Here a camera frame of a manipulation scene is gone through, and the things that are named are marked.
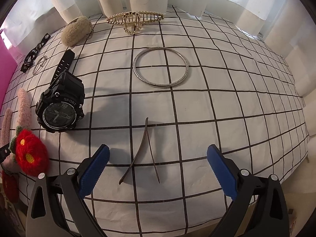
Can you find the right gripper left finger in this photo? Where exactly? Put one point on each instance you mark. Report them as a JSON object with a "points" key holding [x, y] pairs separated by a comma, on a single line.
{"points": [[45, 215]]}

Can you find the gold pearl hair claw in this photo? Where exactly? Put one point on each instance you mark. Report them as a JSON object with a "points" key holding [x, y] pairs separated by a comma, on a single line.
{"points": [[133, 21]]}

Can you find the black sport watch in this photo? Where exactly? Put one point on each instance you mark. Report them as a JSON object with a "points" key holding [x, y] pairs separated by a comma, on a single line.
{"points": [[60, 106]]}

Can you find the white curtain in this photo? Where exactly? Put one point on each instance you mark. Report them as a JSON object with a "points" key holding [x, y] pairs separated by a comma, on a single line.
{"points": [[286, 25]]}

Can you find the brown hair pin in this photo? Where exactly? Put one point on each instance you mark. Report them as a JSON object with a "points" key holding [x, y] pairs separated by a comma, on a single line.
{"points": [[144, 146]]}

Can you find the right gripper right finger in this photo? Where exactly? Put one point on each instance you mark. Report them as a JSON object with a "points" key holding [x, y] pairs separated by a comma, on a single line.
{"points": [[270, 215]]}

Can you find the white black grid cloth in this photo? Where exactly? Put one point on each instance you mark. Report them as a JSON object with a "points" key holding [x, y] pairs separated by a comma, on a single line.
{"points": [[200, 81]]}

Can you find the pink plastic tub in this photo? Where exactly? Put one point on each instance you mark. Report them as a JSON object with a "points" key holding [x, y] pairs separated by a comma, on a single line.
{"points": [[8, 64]]}

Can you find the beige fluffy pouch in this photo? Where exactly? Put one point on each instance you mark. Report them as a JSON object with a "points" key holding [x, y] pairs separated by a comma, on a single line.
{"points": [[78, 29]]}

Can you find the small silver bangle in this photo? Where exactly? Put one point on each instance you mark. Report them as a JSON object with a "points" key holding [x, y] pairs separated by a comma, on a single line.
{"points": [[40, 64]]}

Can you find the pink strawberry headband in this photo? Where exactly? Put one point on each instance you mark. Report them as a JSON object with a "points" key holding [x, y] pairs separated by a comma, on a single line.
{"points": [[24, 152]]}

